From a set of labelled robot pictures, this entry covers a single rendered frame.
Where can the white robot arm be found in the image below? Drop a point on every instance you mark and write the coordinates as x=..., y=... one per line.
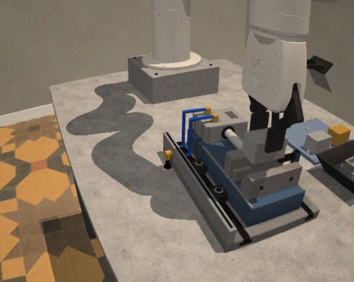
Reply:
x=171, y=34

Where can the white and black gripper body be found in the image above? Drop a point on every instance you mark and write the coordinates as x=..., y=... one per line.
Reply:
x=272, y=64

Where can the orange-yellow block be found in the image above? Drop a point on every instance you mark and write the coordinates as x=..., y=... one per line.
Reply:
x=340, y=134

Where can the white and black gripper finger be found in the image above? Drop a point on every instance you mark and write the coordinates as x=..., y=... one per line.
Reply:
x=260, y=116
x=292, y=114

